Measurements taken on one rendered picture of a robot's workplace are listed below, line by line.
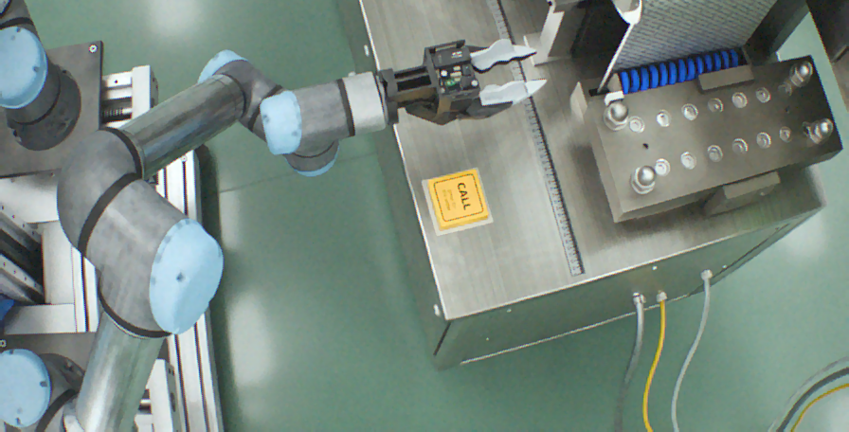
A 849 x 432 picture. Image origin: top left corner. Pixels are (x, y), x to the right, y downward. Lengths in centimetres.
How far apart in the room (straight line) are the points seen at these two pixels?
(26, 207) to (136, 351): 67
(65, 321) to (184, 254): 70
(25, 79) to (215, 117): 35
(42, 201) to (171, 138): 58
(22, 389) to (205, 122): 47
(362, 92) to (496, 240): 33
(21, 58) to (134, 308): 56
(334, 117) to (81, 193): 38
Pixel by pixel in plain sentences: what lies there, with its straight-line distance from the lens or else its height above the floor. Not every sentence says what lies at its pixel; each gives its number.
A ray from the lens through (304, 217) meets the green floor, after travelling 255.
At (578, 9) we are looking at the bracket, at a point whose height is 108.
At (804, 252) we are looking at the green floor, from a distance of 274.
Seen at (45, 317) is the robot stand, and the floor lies 73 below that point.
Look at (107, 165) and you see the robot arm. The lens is 122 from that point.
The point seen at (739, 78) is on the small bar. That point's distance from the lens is 162.
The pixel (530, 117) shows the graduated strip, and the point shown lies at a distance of 167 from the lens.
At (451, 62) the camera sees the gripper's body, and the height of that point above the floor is 116.
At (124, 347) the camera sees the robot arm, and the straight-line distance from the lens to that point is 128.
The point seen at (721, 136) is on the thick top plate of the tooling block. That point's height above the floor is 103.
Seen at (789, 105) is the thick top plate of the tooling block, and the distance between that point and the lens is 165.
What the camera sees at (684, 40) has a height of 110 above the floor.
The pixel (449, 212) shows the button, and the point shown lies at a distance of 160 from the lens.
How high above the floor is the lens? 247
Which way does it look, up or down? 75 degrees down
